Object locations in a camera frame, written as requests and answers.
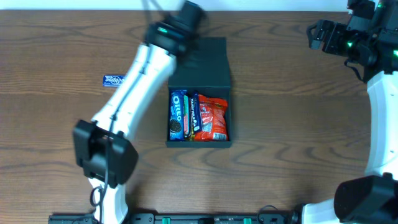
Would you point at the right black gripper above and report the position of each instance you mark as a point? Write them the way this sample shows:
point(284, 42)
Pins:
point(325, 35)

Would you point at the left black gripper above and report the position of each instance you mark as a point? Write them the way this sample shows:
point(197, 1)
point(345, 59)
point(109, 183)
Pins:
point(187, 42)

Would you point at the black gift box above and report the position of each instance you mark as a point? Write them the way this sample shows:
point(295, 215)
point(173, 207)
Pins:
point(205, 70)

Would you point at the dairy milk chocolate bar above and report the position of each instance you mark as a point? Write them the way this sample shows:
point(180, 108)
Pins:
point(195, 113)

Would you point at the green red candy bar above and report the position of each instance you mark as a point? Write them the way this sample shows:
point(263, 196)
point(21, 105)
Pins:
point(187, 117)

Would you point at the blue eclipse mints tin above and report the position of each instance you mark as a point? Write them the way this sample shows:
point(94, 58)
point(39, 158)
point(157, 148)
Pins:
point(113, 80)

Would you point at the red snack packet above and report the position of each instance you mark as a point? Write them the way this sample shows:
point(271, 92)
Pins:
point(214, 126)

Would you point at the blue oreo cookie pack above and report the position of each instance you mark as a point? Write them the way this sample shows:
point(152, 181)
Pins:
point(176, 115)

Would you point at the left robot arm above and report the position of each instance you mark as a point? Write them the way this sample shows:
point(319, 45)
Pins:
point(103, 147)

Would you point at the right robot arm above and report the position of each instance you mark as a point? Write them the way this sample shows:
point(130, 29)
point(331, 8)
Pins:
point(372, 198)

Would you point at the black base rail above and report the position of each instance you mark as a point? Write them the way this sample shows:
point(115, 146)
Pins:
point(268, 217)

